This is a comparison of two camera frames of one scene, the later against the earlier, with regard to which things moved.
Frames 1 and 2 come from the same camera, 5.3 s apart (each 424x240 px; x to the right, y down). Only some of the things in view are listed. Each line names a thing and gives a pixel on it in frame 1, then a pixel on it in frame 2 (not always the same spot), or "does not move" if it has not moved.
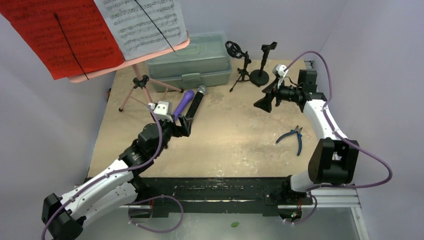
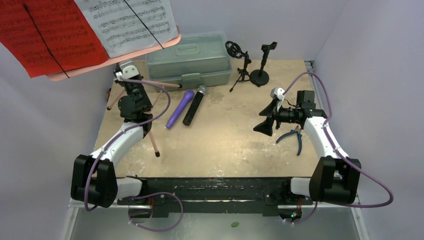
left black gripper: [183, 129] → [116, 70]
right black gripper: [274, 95] → [274, 115]
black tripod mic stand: [235, 50] does not move
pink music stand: [139, 80] → [55, 77]
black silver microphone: [196, 102] does not move
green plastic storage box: [205, 61] does not move
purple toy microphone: [188, 96] does not move
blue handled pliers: [299, 134] does not move
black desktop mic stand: [260, 78] does not move
